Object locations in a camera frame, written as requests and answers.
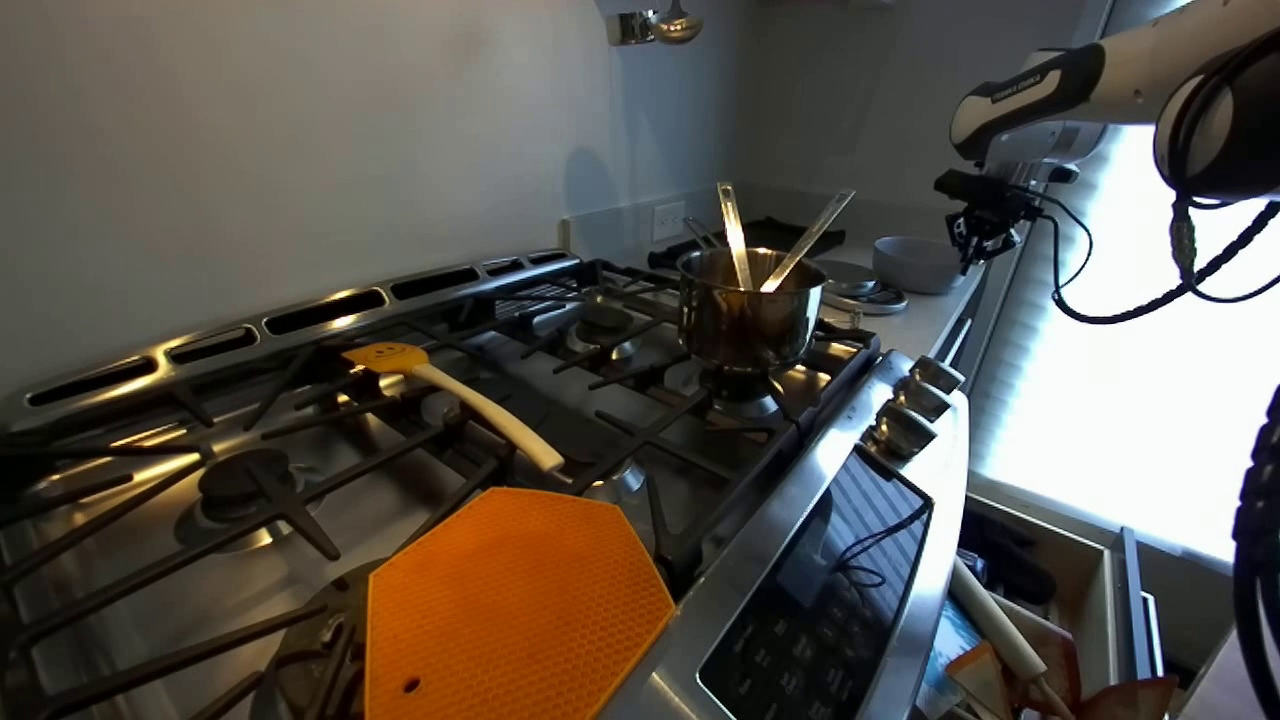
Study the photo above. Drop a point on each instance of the stove burner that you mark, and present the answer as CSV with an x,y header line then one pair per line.
x,y
240,495
603,325
745,395
320,650

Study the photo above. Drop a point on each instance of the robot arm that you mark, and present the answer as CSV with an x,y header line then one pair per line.
x,y
1130,70

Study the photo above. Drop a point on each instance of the stainless steel gas stove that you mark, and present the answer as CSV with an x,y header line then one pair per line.
x,y
500,420

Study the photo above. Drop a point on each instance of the wooden rolling pin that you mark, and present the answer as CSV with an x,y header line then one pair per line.
x,y
1000,625

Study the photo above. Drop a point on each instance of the stainless steel pot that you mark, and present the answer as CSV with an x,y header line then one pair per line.
x,y
745,320

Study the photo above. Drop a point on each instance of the gray bowl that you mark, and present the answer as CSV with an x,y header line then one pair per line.
x,y
915,266

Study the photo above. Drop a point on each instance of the drawer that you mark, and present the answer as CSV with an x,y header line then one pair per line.
x,y
1090,590

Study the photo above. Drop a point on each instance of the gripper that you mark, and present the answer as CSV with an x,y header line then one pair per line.
x,y
995,220

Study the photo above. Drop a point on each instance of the wall socket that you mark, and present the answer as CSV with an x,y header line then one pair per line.
x,y
669,221

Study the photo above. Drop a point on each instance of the hanging metal cup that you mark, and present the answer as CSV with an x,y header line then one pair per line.
x,y
632,27

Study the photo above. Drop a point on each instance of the hanging metal ladle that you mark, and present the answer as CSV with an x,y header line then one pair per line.
x,y
680,22

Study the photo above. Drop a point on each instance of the stove knob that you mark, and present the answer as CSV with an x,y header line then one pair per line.
x,y
936,374
920,398
898,430

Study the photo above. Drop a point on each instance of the orange silicone trivet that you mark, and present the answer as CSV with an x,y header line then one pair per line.
x,y
510,610

